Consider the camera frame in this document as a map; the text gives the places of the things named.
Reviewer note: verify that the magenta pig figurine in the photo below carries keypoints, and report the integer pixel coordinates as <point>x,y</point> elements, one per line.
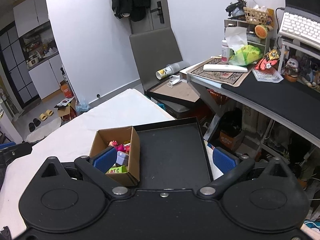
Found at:
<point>125,147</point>

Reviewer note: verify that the red plastic basket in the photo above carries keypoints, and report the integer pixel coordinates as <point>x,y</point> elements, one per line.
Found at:
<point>219,98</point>

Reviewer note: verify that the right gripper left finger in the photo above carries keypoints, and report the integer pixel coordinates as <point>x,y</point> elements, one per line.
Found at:
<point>104,160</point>

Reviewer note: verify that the yellow slipper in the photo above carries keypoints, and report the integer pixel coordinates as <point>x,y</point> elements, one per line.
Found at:
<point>49,112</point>
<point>43,117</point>

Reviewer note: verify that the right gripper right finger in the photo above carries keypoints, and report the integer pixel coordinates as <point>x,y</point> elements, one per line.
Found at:
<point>224,160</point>

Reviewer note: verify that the grey chair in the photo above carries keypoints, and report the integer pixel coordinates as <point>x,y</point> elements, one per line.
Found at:
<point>152,51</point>

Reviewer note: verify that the brown cardboard box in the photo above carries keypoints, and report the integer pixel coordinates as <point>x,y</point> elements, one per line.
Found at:
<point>101,141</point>

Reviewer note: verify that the black framed board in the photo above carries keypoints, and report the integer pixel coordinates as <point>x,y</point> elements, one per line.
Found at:
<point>180,93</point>

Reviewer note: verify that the white paper cup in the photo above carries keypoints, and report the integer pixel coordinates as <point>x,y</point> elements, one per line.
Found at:
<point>171,69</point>

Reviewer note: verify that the white keyboard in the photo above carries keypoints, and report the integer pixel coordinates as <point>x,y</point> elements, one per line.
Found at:
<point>300,28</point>

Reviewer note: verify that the black desk mat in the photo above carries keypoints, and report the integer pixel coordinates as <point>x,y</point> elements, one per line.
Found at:
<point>293,104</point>

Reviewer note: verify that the orange box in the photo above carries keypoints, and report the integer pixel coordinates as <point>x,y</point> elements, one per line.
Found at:
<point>65,88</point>

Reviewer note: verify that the open cardboard box on floor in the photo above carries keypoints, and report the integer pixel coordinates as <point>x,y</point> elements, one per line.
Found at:
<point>66,109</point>

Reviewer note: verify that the patterned mat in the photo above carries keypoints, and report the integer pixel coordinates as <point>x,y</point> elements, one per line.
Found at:
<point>228,78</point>

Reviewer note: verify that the green hexagonal toy box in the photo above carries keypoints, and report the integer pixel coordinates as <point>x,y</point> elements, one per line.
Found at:
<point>117,169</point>

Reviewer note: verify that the green plastic bag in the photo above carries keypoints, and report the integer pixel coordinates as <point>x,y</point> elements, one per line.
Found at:
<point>246,55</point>

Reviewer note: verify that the wicker basket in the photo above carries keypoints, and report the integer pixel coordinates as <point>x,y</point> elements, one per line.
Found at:
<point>254,16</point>

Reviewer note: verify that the white face mask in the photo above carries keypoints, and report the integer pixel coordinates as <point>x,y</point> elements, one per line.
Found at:
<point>173,80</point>

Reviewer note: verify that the white pill bottle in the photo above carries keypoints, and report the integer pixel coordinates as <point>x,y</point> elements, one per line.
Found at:
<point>225,52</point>

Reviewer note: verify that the black tray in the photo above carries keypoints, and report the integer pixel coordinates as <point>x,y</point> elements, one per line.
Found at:
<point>173,155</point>

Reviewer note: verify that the black slipper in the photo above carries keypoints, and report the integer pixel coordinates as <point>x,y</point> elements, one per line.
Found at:
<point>36,122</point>
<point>31,127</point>

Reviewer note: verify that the lavender toy block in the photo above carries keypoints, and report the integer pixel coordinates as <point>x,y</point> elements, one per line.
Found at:
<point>122,158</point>

